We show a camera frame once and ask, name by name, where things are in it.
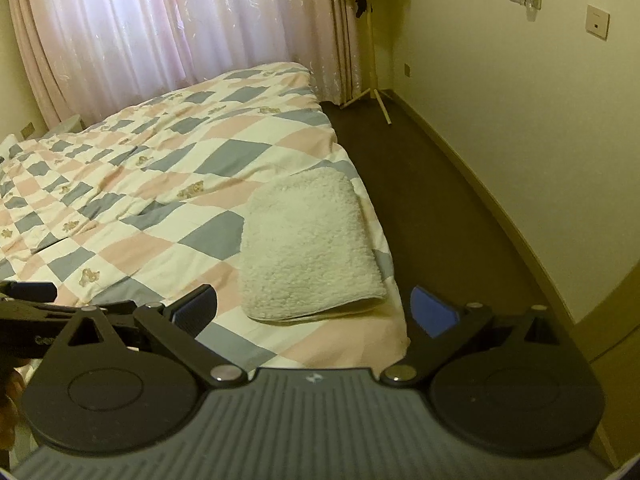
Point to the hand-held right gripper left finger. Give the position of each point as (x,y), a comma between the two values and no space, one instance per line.
(192,310)

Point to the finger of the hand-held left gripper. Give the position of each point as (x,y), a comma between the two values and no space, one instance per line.
(30,291)

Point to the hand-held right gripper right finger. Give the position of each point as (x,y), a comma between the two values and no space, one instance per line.
(432,310)

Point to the white fleece jacket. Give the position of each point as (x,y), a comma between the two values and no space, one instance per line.
(305,245)

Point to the person's left hand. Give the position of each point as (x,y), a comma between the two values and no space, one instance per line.
(11,385)

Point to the checkered bear print quilt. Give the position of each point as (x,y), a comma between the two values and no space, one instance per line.
(150,185)

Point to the white pillow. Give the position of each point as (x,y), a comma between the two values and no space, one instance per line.
(5,146)

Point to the white nightstand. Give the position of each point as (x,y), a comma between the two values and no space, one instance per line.
(65,124)

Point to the wooden coat rack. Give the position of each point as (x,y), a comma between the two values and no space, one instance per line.
(371,50)

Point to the pink window curtain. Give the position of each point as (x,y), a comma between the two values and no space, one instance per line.
(175,20)

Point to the small black hanging item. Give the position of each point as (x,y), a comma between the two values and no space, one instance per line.
(360,6)

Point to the bedside wall socket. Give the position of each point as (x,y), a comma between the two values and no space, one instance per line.
(27,130)

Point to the low wall outlet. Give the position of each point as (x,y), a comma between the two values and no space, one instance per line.
(407,70)

